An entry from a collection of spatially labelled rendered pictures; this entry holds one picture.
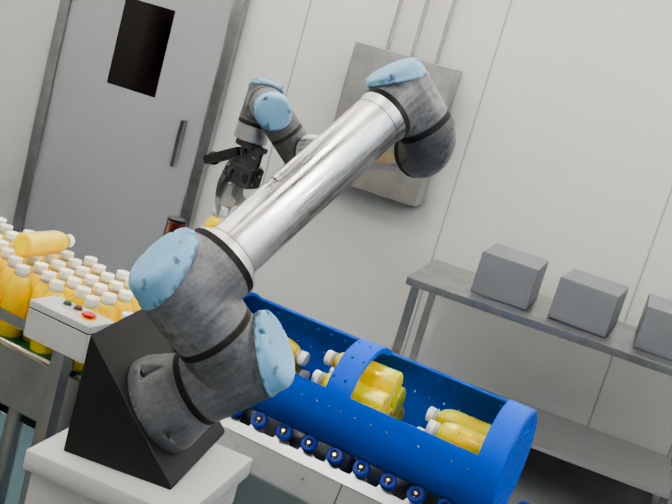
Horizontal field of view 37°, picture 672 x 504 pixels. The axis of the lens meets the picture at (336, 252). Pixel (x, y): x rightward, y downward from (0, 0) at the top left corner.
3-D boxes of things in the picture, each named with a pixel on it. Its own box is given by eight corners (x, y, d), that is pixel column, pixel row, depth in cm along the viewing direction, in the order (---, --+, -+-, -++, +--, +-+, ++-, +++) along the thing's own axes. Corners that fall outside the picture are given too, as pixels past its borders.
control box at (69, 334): (81, 364, 248) (90, 326, 246) (22, 335, 256) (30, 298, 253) (107, 357, 257) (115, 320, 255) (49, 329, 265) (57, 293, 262)
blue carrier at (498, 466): (479, 536, 226) (519, 421, 222) (172, 389, 260) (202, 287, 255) (511, 504, 252) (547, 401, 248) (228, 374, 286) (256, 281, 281)
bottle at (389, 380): (388, 398, 245) (323, 370, 253) (396, 399, 252) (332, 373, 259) (398, 371, 246) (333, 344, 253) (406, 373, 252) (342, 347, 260)
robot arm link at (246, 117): (255, 77, 250) (249, 71, 260) (240, 124, 253) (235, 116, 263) (289, 87, 253) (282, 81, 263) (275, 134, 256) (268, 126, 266)
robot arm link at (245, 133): (231, 118, 257) (250, 120, 266) (226, 136, 259) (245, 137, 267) (259, 130, 254) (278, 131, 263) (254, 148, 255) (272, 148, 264)
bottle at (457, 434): (499, 480, 233) (428, 448, 241) (512, 455, 237) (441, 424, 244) (500, 467, 228) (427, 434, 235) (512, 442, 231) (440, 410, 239)
